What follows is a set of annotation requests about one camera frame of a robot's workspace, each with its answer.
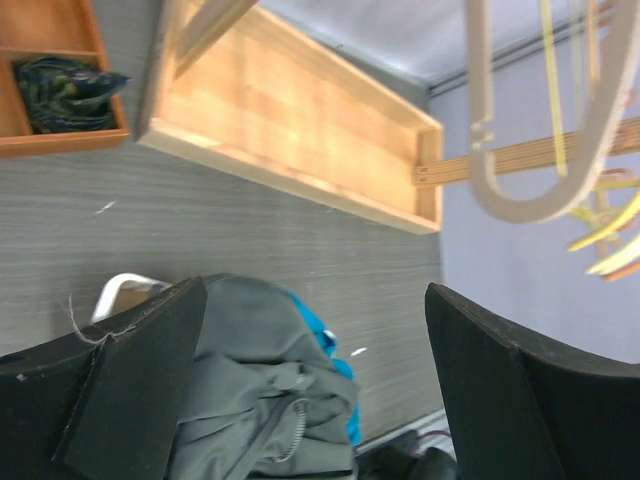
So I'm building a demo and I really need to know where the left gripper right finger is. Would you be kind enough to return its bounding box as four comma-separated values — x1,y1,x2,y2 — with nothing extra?
425,283,639,479

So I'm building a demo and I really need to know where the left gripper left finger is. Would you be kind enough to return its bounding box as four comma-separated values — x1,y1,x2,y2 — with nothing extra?
1,277,207,479

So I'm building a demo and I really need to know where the grey t shirt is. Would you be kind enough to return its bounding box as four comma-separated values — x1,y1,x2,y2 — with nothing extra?
166,274,360,479

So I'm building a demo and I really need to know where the wooden hanger with metal hook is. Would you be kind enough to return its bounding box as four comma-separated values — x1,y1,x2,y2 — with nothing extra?
593,168,639,282

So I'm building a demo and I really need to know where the wooden hanger blue shirt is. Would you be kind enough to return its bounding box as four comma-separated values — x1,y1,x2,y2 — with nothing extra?
539,0,640,253

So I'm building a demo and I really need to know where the blue t shirt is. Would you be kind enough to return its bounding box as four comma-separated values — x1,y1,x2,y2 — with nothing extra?
284,289,363,447

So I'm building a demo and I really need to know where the wooden hanger grey shirt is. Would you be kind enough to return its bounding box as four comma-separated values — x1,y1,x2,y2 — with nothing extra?
465,1,639,224

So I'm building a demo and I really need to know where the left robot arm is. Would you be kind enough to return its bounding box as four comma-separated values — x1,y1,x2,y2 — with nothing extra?
1,274,639,479

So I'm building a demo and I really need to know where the white plastic basket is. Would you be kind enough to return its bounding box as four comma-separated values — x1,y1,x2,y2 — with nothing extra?
91,273,171,324

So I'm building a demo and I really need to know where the wooden clothes rack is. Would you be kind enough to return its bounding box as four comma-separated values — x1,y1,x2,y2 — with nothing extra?
136,0,640,235

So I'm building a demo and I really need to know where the brown wooden compartment tray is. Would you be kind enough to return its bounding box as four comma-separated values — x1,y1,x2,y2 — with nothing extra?
1,1,129,158

